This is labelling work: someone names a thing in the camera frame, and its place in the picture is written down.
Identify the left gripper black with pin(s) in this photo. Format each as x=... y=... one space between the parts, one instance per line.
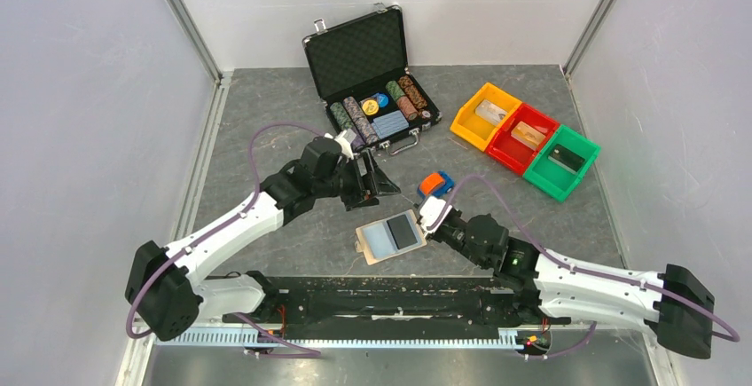
x=357 y=200

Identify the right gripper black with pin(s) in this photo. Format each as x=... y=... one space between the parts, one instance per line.
x=434 y=236

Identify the black card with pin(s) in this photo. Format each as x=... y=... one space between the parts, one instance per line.
x=402 y=231
x=566 y=158

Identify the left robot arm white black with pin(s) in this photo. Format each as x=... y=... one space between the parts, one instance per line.
x=170 y=287

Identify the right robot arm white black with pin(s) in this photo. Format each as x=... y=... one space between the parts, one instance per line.
x=672 y=304

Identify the orange card in red bin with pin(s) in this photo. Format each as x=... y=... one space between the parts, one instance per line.
x=528 y=135

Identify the black card in green bin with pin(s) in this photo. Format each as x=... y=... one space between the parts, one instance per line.
x=566 y=158

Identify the white card in yellow bin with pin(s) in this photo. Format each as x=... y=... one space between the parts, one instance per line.
x=490 y=112

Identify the orange blue toy car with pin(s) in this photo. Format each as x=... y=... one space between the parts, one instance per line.
x=437 y=184

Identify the yellow plastic bin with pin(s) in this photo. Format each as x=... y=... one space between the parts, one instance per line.
x=474 y=130

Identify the green plastic bin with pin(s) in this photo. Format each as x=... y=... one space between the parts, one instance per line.
x=553 y=179

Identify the black poker chip case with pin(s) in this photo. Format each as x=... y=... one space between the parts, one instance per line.
x=361 y=71

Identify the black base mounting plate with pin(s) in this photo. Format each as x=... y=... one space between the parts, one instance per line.
x=396 y=308

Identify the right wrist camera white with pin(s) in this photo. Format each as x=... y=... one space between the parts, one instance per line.
x=432 y=212

